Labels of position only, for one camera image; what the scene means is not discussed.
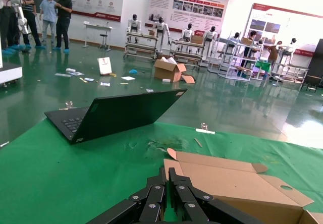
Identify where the black laptop keyboard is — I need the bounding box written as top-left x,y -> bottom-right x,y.
44,88 -> 188,145

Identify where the white black humanoid robot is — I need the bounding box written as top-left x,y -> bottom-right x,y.
181,23 -> 195,43
152,17 -> 172,58
127,14 -> 142,44
284,37 -> 298,65
203,26 -> 219,60

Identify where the black cabinet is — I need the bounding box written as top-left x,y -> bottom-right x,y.
299,38 -> 323,93

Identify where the white paper bag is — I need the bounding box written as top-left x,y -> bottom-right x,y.
97,57 -> 113,76

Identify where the white platform base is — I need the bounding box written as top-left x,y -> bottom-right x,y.
0,53 -> 23,85

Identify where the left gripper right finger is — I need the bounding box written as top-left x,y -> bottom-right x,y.
168,167 -> 268,224

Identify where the white desk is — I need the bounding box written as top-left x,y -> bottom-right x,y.
83,21 -> 114,50

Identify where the black stool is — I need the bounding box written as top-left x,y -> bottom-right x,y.
99,33 -> 112,51

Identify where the metal frame workbench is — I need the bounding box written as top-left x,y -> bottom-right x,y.
123,31 -> 159,63
169,39 -> 205,67

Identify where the opened cardboard carton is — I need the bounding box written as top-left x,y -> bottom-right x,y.
153,56 -> 196,84

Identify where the man in black shirt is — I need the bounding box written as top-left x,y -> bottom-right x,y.
52,0 -> 73,54

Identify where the person in dark clothes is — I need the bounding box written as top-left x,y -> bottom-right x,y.
0,0 -> 18,55

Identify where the person in brown shirt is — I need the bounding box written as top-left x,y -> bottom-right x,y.
267,41 -> 280,66

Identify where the white metal frame rack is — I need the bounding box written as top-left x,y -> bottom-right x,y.
207,29 -> 255,81

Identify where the man in striped polo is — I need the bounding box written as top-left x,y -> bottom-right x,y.
15,0 -> 42,49

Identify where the man in light blue shirt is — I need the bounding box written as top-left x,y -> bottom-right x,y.
39,0 -> 58,45

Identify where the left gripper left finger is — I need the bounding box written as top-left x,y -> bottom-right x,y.
87,167 -> 167,224

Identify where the green table cloth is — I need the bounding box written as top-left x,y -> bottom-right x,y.
0,118 -> 323,224

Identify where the open brown cardboard box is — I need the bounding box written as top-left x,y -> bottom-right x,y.
163,147 -> 323,224

